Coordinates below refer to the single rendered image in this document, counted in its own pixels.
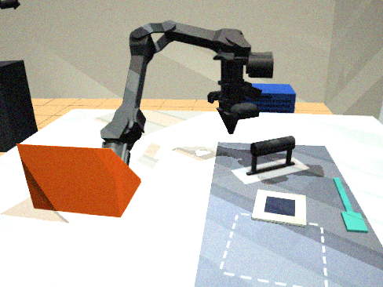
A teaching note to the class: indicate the teal trowel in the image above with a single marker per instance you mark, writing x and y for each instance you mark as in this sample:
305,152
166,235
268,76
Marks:
353,221

